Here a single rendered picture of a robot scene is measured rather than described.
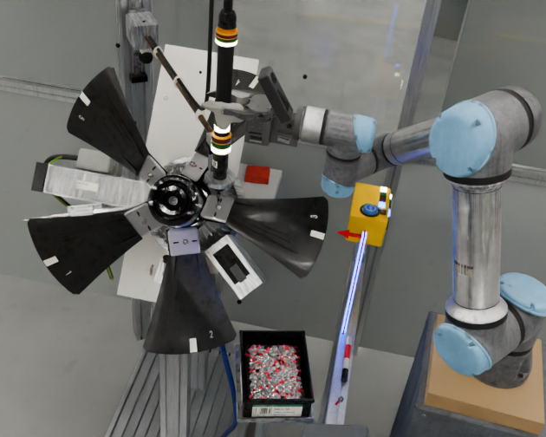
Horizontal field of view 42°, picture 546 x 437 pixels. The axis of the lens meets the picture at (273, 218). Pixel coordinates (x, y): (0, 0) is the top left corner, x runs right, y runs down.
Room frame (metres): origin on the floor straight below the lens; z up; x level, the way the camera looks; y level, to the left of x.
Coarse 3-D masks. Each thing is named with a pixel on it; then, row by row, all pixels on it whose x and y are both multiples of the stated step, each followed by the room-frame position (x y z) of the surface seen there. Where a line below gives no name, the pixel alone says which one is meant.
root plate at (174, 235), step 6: (180, 228) 1.29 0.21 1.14; (186, 228) 1.30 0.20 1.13; (192, 228) 1.31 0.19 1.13; (168, 234) 1.26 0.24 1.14; (174, 234) 1.27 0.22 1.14; (180, 234) 1.28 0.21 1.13; (186, 234) 1.29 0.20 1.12; (192, 234) 1.30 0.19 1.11; (168, 240) 1.25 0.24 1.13; (174, 240) 1.26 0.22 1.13; (180, 240) 1.27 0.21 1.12; (198, 240) 1.30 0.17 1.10; (174, 246) 1.25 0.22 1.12; (180, 246) 1.26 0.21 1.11; (186, 246) 1.27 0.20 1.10; (192, 246) 1.28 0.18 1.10; (198, 246) 1.29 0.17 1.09; (174, 252) 1.24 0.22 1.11; (180, 252) 1.25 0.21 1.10; (186, 252) 1.26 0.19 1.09; (192, 252) 1.27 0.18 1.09; (198, 252) 1.28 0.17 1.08
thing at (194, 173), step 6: (192, 156) 1.43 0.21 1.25; (198, 156) 1.41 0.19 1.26; (204, 156) 1.40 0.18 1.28; (198, 162) 1.39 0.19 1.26; (204, 162) 1.38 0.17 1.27; (186, 168) 1.40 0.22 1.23; (192, 168) 1.39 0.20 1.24; (198, 168) 1.37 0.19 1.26; (204, 168) 1.36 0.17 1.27; (186, 174) 1.38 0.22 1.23; (192, 174) 1.36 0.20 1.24; (198, 174) 1.35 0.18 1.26
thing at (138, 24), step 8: (136, 8) 1.92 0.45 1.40; (144, 8) 1.93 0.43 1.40; (128, 16) 1.87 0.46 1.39; (136, 16) 1.88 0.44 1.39; (144, 16) 1.88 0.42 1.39; (152, 16) 1.89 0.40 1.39; (128, 24) 1.86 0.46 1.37; (136, 24) 1.83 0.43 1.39; (144, 24) 1.83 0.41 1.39; (152, 24) 1.84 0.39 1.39; (128, 32) 1.87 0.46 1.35; (136, 32) 1.82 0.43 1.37; (144, 32) 1.83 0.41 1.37; (152, 32) 1.84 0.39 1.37; (128, 40) 1.87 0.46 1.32; (136, 40) 1.82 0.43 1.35; (144, 40) 1.83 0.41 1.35; (136, 48) 1.82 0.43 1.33; (144, 48) 1.83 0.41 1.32
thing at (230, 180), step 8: (208, 136) 1.35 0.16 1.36; (208, 144) 1.35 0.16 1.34; (208, 152) 1.34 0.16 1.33; (208, 160) 1.35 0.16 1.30; (208, 168) 1.35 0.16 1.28; (208, 176) 1.32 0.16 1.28; (232, 176) 1.33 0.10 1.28; (208, 184) 1.30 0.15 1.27; (216, 184) 1.29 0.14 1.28; (224, 184) 1.29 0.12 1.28; (232, 184) 1.31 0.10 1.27
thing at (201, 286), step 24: (168, 264) 1.21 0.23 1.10; (192, 264) 1.24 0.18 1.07; (168, 288) 1.17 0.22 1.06; (192, 288) 1.20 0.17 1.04; (216, 288) 1.23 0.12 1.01; (168, 312) 1.13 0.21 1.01; (192, 312) 1.16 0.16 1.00; (216, 312) 1.19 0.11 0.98; (168, 336) 1.10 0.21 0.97; (192, 336) 1.12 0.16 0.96; (216, 336) 1.14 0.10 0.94
